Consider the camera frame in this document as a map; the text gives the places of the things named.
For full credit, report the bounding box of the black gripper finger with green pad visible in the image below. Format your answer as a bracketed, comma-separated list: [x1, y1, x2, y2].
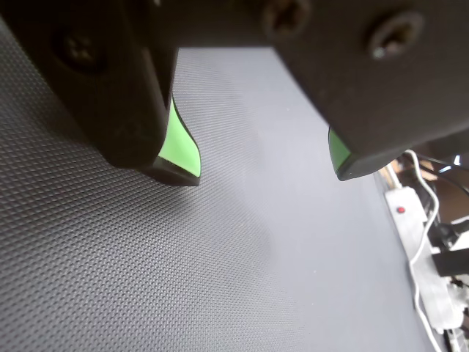
[256, 0, 469, 182]
[0, 0, 202, 187]

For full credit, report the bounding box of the black plug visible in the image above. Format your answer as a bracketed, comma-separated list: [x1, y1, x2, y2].
[431, 248, 469, 279]

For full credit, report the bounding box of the white power strip, red switch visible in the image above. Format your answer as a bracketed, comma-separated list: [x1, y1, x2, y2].
[383, 186, 465, 331]

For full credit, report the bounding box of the white cable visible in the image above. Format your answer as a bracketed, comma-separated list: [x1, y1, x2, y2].
[405, 149, 447, 352]

